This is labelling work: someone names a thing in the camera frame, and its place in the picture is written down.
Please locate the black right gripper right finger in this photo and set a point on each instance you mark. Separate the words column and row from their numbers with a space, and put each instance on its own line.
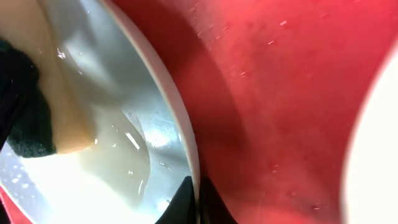
column 211, row 206

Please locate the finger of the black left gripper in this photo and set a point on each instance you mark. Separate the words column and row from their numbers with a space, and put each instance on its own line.
column 19, row 77

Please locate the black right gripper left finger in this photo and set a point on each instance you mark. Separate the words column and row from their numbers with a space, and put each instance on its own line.
column 181, row 209

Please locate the green yellow sponge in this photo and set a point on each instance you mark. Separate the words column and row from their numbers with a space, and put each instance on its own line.
column 53, row 122

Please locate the light blue plate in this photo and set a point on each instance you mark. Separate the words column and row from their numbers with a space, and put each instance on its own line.
column 143, row 144

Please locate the red plastic tray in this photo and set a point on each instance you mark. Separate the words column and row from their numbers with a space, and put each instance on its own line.
column 272, row 90

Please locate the white round plate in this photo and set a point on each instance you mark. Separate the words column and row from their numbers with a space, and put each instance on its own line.
column 369, row 186

